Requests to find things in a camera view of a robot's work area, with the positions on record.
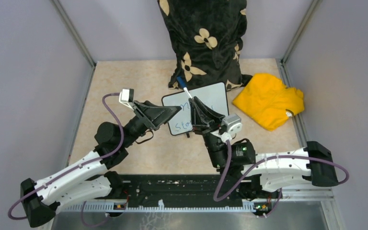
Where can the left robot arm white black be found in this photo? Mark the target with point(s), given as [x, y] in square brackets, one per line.
[91, 177]

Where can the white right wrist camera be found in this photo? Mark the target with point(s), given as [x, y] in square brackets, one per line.
[230, 126]

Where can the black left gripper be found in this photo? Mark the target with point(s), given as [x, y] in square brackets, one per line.
[155, 116]

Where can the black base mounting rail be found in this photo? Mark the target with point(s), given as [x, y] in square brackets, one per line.
[186, 193]

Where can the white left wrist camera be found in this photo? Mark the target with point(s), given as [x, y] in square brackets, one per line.
[126, 97]

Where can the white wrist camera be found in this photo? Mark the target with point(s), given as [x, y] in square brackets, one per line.
[230, 126]
[126, 97]

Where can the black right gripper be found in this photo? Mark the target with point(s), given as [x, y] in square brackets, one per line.
[197, 118]

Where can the yellow folded garment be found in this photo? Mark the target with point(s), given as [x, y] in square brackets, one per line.
[269, 102]

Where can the blue capped whiteboard marker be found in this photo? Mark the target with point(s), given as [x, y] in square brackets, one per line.
[184, 87]

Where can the left aluminium frame post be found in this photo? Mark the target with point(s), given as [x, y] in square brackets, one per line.
[73, 31]

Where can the black floral plush blanket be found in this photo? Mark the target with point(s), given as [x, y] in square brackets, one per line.
[206, 37]

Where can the small whiteboard black frame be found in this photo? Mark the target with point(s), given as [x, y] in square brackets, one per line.
[214, 96]

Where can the right aluminium frame post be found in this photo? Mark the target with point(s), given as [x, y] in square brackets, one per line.
[300, 30]

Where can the aluminium frame post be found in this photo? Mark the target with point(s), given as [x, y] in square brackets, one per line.
[300, 30]
[73, 31]

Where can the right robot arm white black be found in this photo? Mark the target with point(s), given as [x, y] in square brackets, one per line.
[312, 164]

